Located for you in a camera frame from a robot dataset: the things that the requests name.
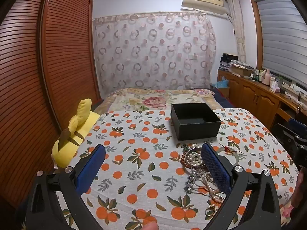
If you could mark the floral blanket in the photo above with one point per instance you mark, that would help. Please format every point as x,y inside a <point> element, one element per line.
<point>153,99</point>

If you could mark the pile of mixed jewelry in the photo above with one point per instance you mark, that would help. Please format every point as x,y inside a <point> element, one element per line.
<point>195,163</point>

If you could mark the white power strip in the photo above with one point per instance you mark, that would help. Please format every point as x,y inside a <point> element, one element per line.
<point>293,93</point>

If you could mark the black cardboard box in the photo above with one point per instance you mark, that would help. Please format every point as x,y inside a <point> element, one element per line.
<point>194,129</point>

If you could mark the stack of folded clothes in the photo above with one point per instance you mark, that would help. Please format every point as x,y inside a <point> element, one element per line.
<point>226,61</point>

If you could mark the tied lace curtain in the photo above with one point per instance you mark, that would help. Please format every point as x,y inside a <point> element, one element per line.
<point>238,28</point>

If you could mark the pink tissue pack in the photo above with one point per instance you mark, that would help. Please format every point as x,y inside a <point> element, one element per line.
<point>275,87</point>

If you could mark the wooden side cabinet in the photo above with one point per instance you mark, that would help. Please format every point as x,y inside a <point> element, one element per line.
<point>259,100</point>

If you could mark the wooden louvered wardrobe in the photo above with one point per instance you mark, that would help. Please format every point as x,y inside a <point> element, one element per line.
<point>36,64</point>

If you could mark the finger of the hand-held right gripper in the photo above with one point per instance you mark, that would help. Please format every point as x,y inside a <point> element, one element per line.
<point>296,125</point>

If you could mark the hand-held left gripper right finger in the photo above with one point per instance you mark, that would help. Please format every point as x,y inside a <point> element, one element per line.
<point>215,170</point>

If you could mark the pale jade bangle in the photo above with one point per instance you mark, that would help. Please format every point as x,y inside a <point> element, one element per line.
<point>237,157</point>

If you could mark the dark blue bedsheet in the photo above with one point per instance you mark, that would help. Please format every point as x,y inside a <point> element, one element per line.
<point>221,98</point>

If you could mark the grey window blind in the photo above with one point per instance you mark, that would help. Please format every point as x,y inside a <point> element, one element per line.
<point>280,36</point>

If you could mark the sheer circle-pattern curtain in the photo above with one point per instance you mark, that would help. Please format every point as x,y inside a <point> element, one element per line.
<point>153,52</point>

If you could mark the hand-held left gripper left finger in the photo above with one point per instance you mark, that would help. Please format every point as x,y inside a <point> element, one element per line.
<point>90,170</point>

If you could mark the pink thermos bottle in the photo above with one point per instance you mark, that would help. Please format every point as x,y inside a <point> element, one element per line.
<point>266,76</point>

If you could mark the green bottle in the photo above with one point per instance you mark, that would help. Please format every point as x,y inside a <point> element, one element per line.
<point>257,75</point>

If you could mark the orange-print tablecloth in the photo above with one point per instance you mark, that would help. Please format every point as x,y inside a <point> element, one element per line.
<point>139,163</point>

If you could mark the yellow plush toy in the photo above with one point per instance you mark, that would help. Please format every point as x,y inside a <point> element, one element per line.
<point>72,136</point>

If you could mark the cream wall air conditioner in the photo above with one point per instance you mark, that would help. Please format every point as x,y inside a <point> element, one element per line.
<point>203,1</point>

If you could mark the person's left hand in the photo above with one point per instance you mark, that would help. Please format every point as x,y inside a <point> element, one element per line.
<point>150,226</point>

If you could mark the person's right hand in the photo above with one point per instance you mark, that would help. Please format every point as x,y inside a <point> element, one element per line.
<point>301,186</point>

